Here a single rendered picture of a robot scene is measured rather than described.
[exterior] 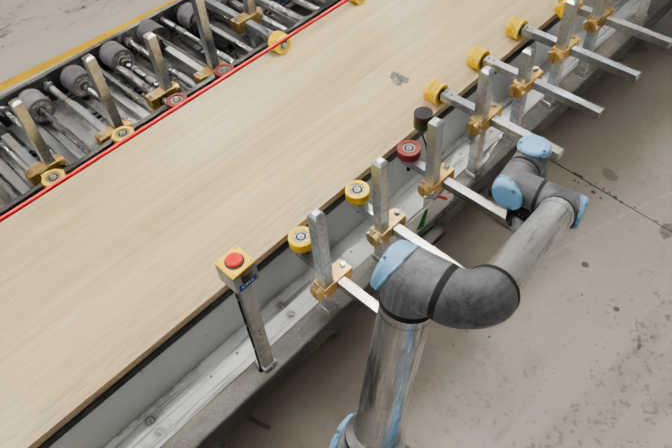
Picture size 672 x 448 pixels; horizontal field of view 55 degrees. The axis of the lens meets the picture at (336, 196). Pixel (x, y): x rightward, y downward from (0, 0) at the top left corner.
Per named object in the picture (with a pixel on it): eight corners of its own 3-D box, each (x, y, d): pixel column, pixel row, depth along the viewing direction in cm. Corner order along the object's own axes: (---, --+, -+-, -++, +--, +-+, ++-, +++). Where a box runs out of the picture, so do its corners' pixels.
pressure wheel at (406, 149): (424, 169, 222) (425, 145, 213) (409, 182, 219) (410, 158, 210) (406, 158, 226) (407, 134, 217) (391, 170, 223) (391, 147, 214)
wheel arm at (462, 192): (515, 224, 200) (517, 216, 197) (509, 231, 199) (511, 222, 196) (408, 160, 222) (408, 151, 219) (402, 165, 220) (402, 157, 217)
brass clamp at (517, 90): (542, 82, 229) (545, 71, 225) (521, 101, 223) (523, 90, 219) (527, 75, 232) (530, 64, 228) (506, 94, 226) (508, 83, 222)
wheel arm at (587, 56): (638, 78, 226) (641, 70, 223) (633, 83, 224) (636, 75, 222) (517, 27, 250) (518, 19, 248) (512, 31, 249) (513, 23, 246)
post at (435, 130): (436, 221, 225) (444, 119, 189) (429, 227, 223) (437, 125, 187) (428, 216, 226) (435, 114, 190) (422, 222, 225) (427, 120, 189)
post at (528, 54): (515, 150, 249) (536, 48, 213) (510, 155, 247) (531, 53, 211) (508, 146, 251) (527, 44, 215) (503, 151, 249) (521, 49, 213)
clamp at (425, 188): (454, 178, 215) (455, 168, 211) (428, 202, 209) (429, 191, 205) (440, 171, 218) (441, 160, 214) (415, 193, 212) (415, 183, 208)
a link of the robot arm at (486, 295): (503, 314, 110) (598, 188, 162) (438, 281, 115) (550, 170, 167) (484, 363, 116) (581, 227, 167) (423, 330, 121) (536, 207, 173)
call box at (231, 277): (260, 278, 154) (255, 260, 149) (238, 297, 151) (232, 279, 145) (241, 263, 158) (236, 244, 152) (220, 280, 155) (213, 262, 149)
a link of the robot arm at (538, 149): (510, 147, 170) (526, 126, 176) (505, 180, 180) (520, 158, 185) (544, 160, 166) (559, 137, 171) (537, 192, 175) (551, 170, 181)
